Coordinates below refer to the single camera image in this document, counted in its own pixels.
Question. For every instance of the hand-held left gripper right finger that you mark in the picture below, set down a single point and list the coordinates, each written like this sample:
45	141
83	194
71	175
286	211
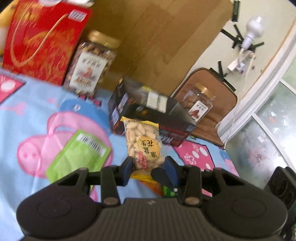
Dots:
170	168

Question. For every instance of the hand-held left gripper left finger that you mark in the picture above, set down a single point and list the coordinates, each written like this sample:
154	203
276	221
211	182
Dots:
128	170

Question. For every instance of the orange green snack packet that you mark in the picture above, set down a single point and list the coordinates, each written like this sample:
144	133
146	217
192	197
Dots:
157	188

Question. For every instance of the clear peanut packet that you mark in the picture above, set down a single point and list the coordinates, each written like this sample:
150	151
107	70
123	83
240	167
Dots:
142	141

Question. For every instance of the black printed box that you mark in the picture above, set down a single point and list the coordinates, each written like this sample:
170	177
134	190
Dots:
148	113

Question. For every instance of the pecan jar with gold lid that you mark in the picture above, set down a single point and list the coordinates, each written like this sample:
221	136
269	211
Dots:
198	104

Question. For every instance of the brown cushion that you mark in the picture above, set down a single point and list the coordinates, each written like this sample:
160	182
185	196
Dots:
215	92

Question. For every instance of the black tape strips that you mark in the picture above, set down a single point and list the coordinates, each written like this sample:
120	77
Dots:
235	37
222	74

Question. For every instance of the nut jar with gold lid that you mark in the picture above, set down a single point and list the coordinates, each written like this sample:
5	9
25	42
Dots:
89	62

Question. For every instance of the printed cartoon blanket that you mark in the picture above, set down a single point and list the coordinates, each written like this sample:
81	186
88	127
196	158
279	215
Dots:
23	120

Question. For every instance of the wooden headboard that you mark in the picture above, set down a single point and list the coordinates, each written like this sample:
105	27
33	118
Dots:
161	46

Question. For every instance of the white plug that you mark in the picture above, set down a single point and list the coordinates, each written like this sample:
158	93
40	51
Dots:
238	63

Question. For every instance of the red gift box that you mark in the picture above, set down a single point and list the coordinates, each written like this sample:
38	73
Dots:
44	39

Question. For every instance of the white lamp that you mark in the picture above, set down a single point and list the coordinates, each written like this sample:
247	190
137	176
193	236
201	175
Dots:
253	25

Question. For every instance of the white window frame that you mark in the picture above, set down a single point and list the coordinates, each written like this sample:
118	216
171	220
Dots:
266	76

